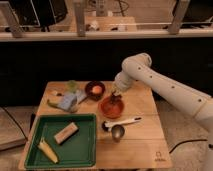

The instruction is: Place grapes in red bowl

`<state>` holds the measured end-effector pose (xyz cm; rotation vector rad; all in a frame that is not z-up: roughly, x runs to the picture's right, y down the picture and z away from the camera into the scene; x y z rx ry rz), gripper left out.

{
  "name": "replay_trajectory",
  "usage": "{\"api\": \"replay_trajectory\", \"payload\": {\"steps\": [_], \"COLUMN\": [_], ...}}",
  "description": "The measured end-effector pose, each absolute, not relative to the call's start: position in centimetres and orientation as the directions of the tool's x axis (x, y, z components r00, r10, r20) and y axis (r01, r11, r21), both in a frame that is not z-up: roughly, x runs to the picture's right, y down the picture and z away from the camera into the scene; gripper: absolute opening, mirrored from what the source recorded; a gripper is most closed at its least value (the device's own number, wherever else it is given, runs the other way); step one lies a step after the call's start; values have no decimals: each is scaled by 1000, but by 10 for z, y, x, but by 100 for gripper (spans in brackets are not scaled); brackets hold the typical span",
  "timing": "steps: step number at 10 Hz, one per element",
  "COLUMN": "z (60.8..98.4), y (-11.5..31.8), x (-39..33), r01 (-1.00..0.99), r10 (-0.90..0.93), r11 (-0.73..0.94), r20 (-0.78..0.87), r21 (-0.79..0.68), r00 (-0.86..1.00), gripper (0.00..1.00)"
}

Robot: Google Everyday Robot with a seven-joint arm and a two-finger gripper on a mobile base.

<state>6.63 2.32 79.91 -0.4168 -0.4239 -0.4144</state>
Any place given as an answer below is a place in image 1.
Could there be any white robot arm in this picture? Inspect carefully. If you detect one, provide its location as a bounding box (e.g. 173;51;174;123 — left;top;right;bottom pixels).
114;53;213;171

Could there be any red bowl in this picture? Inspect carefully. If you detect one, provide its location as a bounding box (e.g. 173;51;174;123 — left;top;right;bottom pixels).
98;97;124;119

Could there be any dark brown bowl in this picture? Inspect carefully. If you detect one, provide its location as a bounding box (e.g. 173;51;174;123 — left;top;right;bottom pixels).
85;81;105;101

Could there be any orange egg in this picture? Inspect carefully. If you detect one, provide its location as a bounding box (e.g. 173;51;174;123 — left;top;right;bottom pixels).
92;86;102;94

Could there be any metal measuring cup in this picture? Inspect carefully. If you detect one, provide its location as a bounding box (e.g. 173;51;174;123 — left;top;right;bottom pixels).
111;125;125;142

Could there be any green cup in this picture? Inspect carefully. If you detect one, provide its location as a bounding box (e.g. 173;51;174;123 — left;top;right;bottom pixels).
67;80;78;93

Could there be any blue cloth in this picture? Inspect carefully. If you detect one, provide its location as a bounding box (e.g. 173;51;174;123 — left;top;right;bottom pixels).
47;90;87;113

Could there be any wooden block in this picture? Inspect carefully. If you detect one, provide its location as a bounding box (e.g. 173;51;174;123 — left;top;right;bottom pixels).
54;122;78;144

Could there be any green plastic tray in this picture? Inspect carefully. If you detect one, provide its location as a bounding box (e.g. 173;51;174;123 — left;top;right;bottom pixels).
24;114;96;170

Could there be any yellow corn cob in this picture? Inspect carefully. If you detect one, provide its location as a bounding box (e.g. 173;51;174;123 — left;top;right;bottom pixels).
38;138;59;163

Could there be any white handled spoon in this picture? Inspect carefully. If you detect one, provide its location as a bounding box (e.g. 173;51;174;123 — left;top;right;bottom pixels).
102;117;141;132

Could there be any black cable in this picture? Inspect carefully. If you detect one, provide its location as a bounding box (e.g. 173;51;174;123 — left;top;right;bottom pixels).
168;138;208;155

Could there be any wooden frame rail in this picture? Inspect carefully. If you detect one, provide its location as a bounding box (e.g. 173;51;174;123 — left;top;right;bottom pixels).
0;0;213;42

